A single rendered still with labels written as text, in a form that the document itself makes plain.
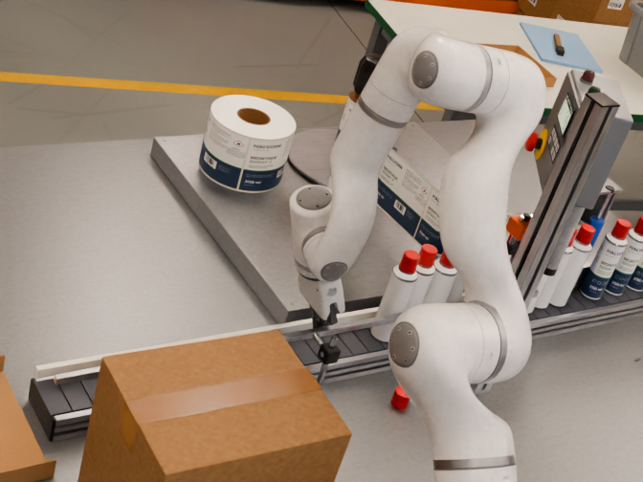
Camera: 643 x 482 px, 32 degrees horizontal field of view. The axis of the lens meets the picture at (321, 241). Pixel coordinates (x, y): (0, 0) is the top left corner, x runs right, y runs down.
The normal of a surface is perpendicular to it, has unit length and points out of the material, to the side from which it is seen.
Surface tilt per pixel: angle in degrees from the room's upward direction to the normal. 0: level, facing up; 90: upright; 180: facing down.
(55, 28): 0
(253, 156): 90
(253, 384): 0
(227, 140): 90
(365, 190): 49
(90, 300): 0
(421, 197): 90
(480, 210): 59
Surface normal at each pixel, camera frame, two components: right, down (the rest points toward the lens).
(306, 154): 0.25, -0.80
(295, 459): 0.48, 0.58
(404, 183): -0.79, 0.14
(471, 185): -0.24, -0.03
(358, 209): 0.48, -0.01
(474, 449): -0.07, -0.16
